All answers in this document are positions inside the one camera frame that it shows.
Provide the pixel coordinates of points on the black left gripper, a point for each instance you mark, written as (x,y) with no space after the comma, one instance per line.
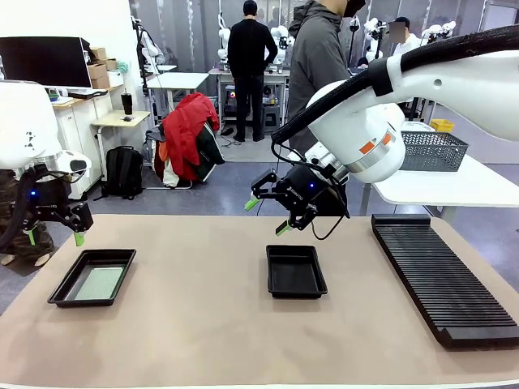
(48,198)

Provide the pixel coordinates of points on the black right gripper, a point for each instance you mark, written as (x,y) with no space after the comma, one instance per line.
(304,188)

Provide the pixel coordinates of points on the black plastic ESD tray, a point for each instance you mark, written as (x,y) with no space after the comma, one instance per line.
(101,256)
(294,275)

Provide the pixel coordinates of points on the pale green circuit board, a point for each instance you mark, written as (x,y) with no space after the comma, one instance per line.
(99,283)

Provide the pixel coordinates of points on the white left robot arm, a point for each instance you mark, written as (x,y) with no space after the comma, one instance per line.
(24,121)

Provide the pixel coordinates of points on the white lab robot arm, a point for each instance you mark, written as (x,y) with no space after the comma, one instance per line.
(281,40)
(148,46)
(224,44)
(372,32)
(438,31)

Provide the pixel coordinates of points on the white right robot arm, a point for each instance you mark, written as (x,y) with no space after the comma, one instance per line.
(357,129)

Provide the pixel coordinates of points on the black backpack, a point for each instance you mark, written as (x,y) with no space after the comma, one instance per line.
(123,170)

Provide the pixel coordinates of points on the gray step stool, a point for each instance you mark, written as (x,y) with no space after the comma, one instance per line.
(270,119)

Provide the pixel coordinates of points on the dark green jacket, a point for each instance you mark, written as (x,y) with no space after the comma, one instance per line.
(211,152)

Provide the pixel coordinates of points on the white cabinet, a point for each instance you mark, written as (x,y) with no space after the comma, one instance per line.
(81,129)

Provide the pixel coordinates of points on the small beige side table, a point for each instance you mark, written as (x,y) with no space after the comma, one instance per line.
(117,118)

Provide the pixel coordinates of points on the red jacket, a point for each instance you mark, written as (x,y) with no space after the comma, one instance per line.
(186,125)

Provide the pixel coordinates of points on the dark laptop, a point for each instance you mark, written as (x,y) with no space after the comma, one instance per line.
(87,94)

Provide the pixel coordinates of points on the black tumbler cup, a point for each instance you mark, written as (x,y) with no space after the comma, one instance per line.
(127,104)

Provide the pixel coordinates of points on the gray metal workbench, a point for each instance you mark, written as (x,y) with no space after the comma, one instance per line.
(221,75)

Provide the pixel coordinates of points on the brown cardboard box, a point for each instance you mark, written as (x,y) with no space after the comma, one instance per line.
(112,64)
(100,82)
(98,54)
(97,71)

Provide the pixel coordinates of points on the person in gray hoodie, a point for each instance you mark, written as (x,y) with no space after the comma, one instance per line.
(312,61)

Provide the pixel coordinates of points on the white storage box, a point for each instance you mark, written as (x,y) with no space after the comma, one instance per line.
(115,78)

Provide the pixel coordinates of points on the person in black clothes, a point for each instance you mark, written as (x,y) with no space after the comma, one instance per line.
(251,48)

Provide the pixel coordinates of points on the gray mesh basket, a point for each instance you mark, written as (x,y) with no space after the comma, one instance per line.
(434,152)

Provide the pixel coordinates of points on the white rectangular desk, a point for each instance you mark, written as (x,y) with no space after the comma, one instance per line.
(178,79)

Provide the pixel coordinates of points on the black slotted board rack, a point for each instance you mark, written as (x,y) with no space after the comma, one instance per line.
(438,279)

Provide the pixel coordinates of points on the yellow plastic box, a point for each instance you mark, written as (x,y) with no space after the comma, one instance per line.
(442,125)

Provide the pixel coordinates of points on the person in white top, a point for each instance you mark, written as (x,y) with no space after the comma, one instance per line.
(409,42)

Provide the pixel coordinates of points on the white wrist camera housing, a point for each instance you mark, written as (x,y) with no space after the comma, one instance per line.
(75,162)

